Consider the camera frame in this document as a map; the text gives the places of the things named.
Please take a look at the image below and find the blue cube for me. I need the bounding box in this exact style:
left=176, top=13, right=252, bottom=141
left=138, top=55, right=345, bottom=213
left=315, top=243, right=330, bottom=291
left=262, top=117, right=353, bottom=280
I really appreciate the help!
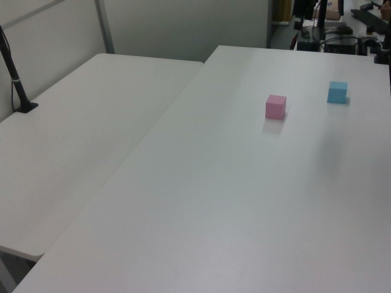
left=326, top=81, right=349, bottom=104

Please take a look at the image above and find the black camera stand pole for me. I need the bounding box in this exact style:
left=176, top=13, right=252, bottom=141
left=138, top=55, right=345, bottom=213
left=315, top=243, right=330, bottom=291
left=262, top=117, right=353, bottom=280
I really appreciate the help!
left=0, top=24, right=39, bottom=114

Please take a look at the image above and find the small black electronics box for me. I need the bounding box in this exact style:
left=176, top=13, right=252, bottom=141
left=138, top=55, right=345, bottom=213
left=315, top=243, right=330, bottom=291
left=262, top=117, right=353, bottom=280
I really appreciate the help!
left=296, top=40, right=319, bottom=52

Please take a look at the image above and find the yellow cabinet panel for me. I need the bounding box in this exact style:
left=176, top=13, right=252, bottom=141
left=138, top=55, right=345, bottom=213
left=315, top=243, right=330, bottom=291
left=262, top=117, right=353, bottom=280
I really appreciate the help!
left=271, top=0, right=294, bottom=24

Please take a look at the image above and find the black table clamp mount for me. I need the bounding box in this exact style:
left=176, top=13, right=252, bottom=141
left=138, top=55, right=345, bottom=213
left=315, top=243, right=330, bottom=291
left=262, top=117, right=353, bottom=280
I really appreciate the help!
left=373, top=27, right=391, bottom=65

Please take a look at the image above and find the black keyboard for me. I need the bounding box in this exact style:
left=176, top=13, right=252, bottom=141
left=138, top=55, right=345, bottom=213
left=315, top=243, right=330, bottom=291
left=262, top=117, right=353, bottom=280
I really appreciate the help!
left=350, top=8, right=391, bottom=35

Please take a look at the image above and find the dark computer mouse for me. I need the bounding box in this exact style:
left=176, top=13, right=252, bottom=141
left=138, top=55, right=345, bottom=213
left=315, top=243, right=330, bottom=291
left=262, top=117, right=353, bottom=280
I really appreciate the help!
left=327, top=25, right=354, bottom=35

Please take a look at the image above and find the large black electronics box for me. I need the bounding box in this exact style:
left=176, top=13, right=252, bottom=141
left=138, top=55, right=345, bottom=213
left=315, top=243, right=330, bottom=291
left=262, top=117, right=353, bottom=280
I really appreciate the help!
left=324, top=36, right=359, bottom=56

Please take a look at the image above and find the cardboard box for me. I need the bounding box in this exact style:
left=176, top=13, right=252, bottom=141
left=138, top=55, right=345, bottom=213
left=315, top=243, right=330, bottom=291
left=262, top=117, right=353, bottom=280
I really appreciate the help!
left=324, top=0, right=342, bottom=21

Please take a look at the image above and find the black monitor stand post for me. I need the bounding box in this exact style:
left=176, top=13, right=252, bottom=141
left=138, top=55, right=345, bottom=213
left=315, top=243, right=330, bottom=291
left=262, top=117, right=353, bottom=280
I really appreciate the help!
left=311, top=0, right=328, bottom=42

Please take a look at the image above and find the pink cube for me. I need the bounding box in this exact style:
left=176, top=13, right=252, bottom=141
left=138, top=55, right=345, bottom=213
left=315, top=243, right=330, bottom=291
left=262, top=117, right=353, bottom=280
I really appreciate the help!
left=265, top=94, right=287, bottom=120

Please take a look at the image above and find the black bracket with knob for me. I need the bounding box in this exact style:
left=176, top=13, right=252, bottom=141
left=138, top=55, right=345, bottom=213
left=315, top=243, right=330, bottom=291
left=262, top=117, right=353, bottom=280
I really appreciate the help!
left=357, top=35, right=383, bottom=56

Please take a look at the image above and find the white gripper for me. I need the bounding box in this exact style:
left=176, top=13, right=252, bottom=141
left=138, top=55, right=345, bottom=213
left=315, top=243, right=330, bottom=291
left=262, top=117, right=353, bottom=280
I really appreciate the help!
left=292, top=0, right=316, bottom=31

